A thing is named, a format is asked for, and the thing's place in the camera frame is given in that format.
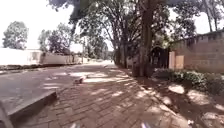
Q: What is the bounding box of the row of tall trees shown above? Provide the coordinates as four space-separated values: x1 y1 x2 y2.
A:
48 0 224 78

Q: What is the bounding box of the red brick path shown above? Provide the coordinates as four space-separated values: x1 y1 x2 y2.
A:
19 63 188 128

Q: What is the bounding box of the dark arched gate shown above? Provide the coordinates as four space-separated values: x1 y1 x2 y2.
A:
149 45 170 70

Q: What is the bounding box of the cluster of trees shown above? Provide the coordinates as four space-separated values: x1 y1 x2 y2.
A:
36 22 85 56

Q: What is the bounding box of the pale kerb beside dirt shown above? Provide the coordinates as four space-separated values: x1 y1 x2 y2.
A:
116 68 191 128

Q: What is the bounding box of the brown dirt verge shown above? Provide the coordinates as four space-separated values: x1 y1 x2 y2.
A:
123 68 224 128

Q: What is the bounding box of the low green hedge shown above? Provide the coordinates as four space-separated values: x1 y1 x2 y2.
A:
152 68 224 97

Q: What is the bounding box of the grey paved road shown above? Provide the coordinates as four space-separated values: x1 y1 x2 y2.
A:
0 61 113 116

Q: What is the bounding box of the concrete kerb beside road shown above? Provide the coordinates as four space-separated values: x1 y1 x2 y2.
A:
7 75 88 124

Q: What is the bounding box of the grass strip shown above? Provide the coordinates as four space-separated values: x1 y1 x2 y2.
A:
0 63 76 72

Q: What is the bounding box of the tree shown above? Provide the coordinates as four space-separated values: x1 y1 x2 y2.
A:
2 20 30 51

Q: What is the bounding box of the brick boundary wall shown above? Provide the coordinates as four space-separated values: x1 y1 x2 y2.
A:
167 29 224 75

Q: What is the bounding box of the white boundary wall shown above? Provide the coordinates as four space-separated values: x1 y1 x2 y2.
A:
0 47 90 67

